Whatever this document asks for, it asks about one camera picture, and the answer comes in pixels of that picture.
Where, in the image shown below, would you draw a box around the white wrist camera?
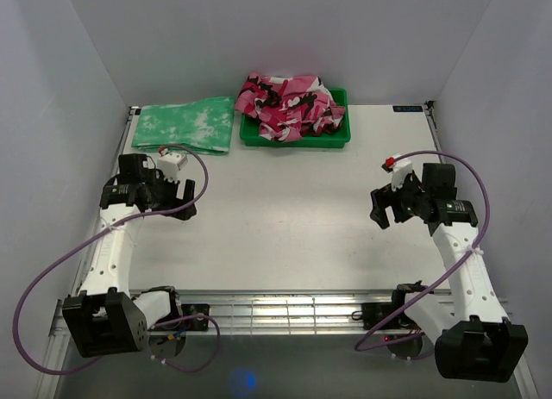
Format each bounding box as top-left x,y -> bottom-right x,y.
382,155 -> 413,191
156,148 -> 188,184

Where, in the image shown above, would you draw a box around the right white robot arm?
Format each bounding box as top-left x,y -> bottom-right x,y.
370,158 -> 529,383

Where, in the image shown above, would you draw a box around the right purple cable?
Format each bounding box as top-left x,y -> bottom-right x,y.
354,151 -> 492,361

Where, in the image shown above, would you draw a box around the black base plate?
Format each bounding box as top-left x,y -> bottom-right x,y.
351,302 -> 415,330
172,302 -> 211,333

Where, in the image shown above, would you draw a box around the green plastic bin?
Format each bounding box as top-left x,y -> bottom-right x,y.
239,87 -> 351,149

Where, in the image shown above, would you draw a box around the aluminium frame rail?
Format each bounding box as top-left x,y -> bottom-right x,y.
47,289 -> 518,338

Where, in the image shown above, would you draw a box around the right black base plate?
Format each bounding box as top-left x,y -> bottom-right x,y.
351,302 -> 415,330

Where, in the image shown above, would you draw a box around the pink camouflage trousers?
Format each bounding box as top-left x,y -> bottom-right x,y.
235,73 -> 346,143

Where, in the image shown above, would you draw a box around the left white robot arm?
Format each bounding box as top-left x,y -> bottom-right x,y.
62,152 -> 197,358

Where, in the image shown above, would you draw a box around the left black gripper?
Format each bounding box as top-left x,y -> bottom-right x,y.
143,169 -> 196,221

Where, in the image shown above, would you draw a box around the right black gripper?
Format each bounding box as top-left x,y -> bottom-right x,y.
369,170 -> 429,229

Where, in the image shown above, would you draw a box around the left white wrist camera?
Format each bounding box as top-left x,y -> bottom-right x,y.
156,148 -> 188,184

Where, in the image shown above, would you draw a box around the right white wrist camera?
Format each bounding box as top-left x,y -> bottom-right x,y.
382,155 -> 413,191

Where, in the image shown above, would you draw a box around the right blue table label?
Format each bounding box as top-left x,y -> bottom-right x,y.
392,105 -> 423,113

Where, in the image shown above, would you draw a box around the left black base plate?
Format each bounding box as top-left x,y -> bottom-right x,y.
172,302 -> 211,333

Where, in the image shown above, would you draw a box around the green white tie-dye trousers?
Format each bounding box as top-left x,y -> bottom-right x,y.
131,97 -> 235,155

